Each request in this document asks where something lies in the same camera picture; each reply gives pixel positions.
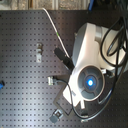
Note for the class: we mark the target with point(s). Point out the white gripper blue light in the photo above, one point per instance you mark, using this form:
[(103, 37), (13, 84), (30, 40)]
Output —
[(86, 84)]

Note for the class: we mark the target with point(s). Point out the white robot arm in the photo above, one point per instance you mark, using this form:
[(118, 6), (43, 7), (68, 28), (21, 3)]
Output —
[(88, 50)]

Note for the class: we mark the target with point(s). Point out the silver connector block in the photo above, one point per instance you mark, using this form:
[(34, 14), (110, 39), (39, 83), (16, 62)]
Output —
[(51, 80)]

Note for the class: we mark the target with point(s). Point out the metal cable clip bracket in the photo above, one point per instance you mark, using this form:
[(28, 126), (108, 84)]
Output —
[(38, 55)]

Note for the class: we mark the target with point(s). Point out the metal cable clip upper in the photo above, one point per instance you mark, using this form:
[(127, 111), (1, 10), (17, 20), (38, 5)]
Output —
[(39, 45)]

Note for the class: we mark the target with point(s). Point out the small grey camera module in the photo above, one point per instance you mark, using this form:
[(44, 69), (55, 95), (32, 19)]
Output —
[(56, 116)]

